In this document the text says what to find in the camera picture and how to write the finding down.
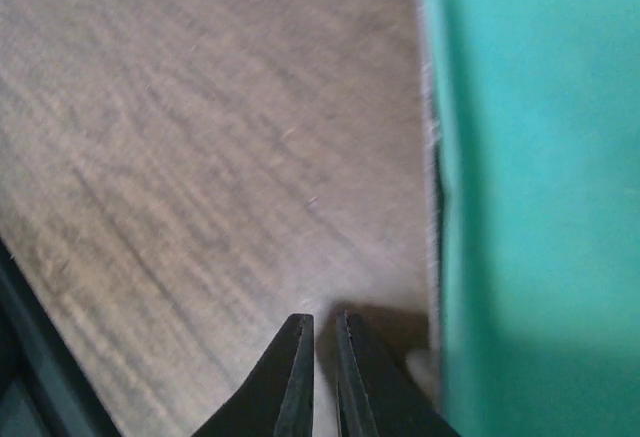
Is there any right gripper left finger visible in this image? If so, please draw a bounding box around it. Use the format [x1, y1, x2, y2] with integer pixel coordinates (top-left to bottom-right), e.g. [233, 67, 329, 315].
[195, 314, 314, 437]

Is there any grey glasses case green lining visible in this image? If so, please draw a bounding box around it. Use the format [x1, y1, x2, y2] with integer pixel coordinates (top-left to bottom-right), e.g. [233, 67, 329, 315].
[422, 0, 639, 436]

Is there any black aluminium frame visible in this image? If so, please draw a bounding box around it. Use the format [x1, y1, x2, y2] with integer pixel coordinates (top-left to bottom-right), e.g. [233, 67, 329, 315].
[1, 246, 120, 436]

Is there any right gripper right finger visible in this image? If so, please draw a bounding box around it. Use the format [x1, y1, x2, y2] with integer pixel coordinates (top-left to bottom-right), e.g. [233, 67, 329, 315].
[336, 312, 457, 437]

